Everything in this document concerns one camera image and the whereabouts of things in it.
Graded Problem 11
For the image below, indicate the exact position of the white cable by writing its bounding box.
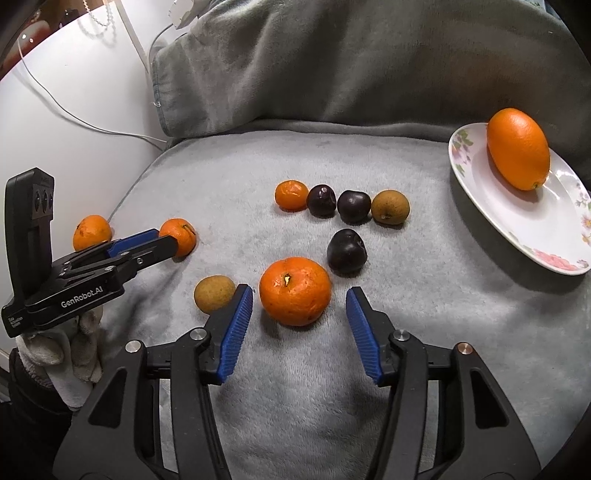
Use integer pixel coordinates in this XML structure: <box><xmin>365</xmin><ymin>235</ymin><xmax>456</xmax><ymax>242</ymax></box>
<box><xmin>17</xmin><ymin>37</ymin><xmax>169</xmax><ymax>151</ymax></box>

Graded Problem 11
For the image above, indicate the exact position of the white plastic object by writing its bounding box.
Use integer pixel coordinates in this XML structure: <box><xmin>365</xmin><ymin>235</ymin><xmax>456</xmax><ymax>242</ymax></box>
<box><xmin>168</xmin><ymin>0</ymin><xmax>209</xmax><ymax>29</ymax></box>

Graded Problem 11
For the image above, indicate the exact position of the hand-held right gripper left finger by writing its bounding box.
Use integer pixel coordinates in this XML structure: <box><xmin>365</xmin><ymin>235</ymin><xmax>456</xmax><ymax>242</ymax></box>
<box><xmin>54</xmin><ymin>284</ymin><xmax>254</xmax><ymax>480</ymax></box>

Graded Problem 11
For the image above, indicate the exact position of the brown round longan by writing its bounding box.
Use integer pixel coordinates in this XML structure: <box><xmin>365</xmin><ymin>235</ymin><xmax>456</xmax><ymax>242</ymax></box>
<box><xmin>193</xmin><ymin>275</ymin><xmax>236</xmax><ymax>315</ymax></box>
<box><xmin>371</xmin><ymin>189</ymin><xmax>411</xmax><ymax>226</ymax></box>

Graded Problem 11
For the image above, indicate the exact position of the person's left forearm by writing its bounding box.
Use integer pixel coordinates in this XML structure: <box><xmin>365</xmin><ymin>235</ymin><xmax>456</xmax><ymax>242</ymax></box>
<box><xmin>8</xmin><ymin>350</ymin><xmax>85</xmax><ymax>467</ymax></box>

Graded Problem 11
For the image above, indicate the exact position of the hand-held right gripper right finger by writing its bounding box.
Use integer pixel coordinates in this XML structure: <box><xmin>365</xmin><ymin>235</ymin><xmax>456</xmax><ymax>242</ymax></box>
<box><xmin>345</xmin><ymin>286</ymin><xmax>542</xmax><ymax>480</ymax></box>

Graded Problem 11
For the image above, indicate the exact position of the white bead string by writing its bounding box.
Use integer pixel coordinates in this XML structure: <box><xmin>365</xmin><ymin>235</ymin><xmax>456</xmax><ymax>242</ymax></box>
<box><xmin>78</xmin><ymin>0</ymin><xmax>118</xmax><ymax>37</ymax></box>

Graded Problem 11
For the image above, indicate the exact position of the medium tangerine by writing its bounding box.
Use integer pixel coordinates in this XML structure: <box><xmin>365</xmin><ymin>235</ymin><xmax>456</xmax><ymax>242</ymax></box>
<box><xmin>259</xmin><ymin>257</ymin><xmax>332</xmax><ymax>327</ymax></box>

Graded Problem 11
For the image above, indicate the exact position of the person's left hand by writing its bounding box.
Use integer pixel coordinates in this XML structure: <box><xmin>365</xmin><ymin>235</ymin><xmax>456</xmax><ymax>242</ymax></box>
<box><xmin>15</xmin><ymin>306</ymin><xmax>105</xmax><ymax>410</ymax></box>

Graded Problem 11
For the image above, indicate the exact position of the large orange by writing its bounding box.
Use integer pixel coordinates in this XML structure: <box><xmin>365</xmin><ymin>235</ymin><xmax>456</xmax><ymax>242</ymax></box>
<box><xmin>487</xmin><ymin>107</ymin><xmax>551</xmax><ymax>191</ymax></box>

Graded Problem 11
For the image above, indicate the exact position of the small mandarin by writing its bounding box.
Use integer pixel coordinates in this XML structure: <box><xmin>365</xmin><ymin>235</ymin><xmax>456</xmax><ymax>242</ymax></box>
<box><xmin>158</xmin><ymin>218</ymin><xmax>198</xmax><ymax>258</ymax></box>
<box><xmin>275</xmin><ymin>180</ymin><xmax>309</xmax><ymax>213</ymax></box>
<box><xmin>73</xmin><ymin>215</ymin><xmax>113</xmax><ymax>251</ymax></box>

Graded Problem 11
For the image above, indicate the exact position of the floral white plate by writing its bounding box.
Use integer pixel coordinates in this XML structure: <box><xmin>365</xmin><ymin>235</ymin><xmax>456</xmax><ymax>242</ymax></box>
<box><xmin>449</xmin><ymin>122</ymin><xmax>591</xmax><ymax>276</ymax></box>

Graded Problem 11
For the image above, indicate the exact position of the grey fleece blanket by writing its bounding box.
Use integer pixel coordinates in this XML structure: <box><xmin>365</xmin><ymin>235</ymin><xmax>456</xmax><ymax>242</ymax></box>
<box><xmin>95</xmin><ymin>0</ymin><xmax>591</xmax><ymax>480</ymax></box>

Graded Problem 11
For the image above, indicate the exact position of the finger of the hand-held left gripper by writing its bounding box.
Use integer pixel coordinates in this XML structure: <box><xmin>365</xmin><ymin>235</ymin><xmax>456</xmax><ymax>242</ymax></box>
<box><xmin>71</xmin><ymin>228</ymin><xmax>162</xmax><ymax>267</ymax></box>
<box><xmin>52</xmin><ymin>235</ymin><xmax>180</xmax><ymax>288</ymax></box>

